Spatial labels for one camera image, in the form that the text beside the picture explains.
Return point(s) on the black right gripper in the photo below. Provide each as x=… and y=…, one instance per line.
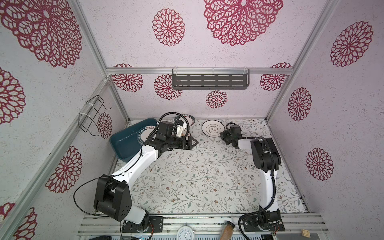
x=223, y=134

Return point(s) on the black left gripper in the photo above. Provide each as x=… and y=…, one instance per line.
x=189, y=146

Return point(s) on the small clover plate green rim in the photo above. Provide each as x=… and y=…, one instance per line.
x=212, y=128

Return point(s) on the small red-ring green plate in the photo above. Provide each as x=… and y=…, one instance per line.
x=191, y=120

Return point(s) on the green rim text plate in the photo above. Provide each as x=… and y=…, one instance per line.
x=143, y=133

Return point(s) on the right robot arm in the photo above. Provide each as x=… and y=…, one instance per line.
x=267, y=160

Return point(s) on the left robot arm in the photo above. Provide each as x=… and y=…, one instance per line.
x=113, y=196

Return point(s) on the teal plastic bin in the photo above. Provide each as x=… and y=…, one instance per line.
x=125, y=143

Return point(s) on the brown spice bottle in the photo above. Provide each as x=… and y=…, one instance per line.
x=227, y=231

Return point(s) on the small wooden block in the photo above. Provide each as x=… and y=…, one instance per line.
x=306, y=233

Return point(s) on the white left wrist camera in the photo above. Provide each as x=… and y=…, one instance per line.
x=181, y=129

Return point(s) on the grey metal wall shelf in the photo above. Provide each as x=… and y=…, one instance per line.
x=181, y=81

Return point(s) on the black wire wall rack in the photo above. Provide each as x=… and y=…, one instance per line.
x=96, y=121

